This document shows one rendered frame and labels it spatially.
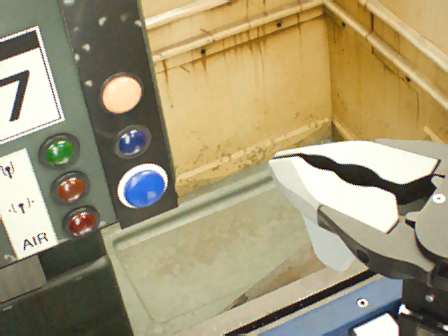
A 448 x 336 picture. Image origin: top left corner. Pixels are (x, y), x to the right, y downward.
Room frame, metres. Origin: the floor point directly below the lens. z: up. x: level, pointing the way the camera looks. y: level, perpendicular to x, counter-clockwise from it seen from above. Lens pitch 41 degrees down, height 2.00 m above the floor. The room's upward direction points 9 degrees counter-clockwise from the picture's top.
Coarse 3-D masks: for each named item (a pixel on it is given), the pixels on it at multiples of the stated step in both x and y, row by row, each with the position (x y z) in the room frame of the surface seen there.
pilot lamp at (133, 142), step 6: (132, 132) 0.46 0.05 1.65; (138, 132) 0.46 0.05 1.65; (126, 138) 0.45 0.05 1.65; (132, 138) 0.45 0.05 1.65; (138, 138) 0.46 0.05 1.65; (144, 138) 0.46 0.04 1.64; (120, 144) 0.45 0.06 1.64; (126, 144) 0.45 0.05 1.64; (132, 144) 0.45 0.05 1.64; (138, 144) 0.45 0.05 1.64; (144, 144) 0.46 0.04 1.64; (120, 150) 0.45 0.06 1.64; (126, 150) 0.45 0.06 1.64; (132, 150) 0.45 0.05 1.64; (138, 150) 0.45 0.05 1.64
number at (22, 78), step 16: (16, 64) 0.44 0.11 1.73; (32, 64) 0.44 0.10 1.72; (0, 80) 0.44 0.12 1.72; (16, 80) 0.44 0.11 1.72; (32, 80) 0.44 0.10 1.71; (0, 96) 0.44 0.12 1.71; (16, 96) 0.44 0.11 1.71; (32, 96) 0.44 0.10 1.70; (0, 112) 0.44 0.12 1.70; (16, 112) 0.44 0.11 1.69; (32, 112) 0.44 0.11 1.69; (48, 112) 0.44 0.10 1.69; (0, 128) 0.43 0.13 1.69; (16, 128) 0.44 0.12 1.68
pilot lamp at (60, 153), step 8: (56, 144) 0.44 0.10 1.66; (64, 144) 0.44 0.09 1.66; (72, 144) 0.44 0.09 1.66; (48, 152) 0.44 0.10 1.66; (56, 152) 0.44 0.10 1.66; (64, 152) 0.44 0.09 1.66; (72, 152) 0.44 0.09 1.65; (48, 160) 0.44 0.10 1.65; (56, 160) 0.44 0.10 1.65; (64, 160) 0.44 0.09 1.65
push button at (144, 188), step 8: (136, 176) 0.45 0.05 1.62; (144, 176) 0.45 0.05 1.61; (152, 176) 0.45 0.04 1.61; (160, 176) 0.46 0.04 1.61; (128, 184) 0.45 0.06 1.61; (136, 184) 0.45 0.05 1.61; (144, 184) 0.45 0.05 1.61; (152, 184) 0.45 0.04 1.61; (160, 184) 0.46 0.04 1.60; (128, 192) 0.45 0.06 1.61; (136, 192) 0.45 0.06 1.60; (144, 192) 0.45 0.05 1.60; (152, 192) 0.45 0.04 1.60; (160, 192) 0.45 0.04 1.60; (128, 200) 0.45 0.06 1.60; (136, 200) 0.45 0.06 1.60; (144, 200) 0.45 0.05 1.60; (152, 200) 0.45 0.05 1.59
